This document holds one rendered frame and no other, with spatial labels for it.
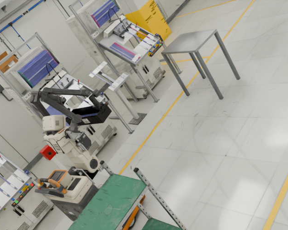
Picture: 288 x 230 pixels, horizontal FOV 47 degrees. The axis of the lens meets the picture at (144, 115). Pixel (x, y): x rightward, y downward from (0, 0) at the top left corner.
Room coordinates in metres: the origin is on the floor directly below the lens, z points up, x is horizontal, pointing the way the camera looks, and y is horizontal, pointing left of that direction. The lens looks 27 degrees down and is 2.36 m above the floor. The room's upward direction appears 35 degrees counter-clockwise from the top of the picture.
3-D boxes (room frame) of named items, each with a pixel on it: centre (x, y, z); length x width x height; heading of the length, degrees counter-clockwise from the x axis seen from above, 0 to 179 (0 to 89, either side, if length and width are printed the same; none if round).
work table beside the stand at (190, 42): (4.11, -1.03, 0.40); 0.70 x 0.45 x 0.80; 23
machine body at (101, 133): (4.74, 0.94, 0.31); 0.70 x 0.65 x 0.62; 122
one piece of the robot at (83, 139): (3.10, 0.72, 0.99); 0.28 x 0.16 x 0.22; 40
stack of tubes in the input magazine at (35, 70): (4.67, 0.82, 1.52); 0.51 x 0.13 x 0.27; 122
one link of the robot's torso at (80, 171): (3.07, 0.86, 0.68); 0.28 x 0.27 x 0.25; 40
